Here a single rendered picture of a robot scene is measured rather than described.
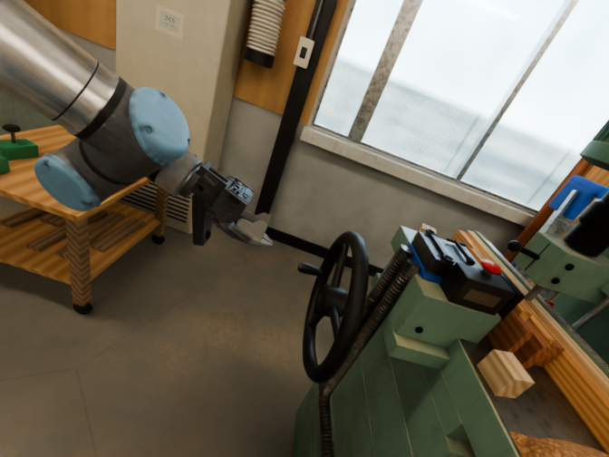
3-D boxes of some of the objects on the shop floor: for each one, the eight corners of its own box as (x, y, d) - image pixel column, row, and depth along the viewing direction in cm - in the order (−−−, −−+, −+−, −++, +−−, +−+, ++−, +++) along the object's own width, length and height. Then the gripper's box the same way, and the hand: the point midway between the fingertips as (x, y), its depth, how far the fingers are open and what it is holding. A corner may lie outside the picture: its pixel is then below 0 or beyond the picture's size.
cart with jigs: (76, 209, 171) (68, 99, 140) (169, 242, 175) (180, 141, 144) (-58, 278, 114) (-121, 117, 83) (83, 325, 117) (74, 186, 86)
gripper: (193, 169, 51) (286, 237, 57) (211, 155, 59) (291, 216, 65) (172, 201, 55) (261, 262, 61) (191, 185, 63) (268, 240, 68)
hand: (265, 243), depth 64 cm, fingers closed
